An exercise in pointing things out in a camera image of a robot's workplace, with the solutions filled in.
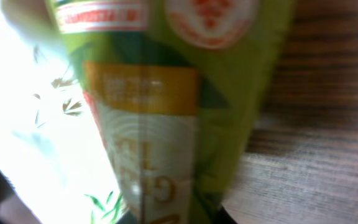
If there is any green yellow snack pouch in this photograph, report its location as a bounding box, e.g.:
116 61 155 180
47 0 296 224

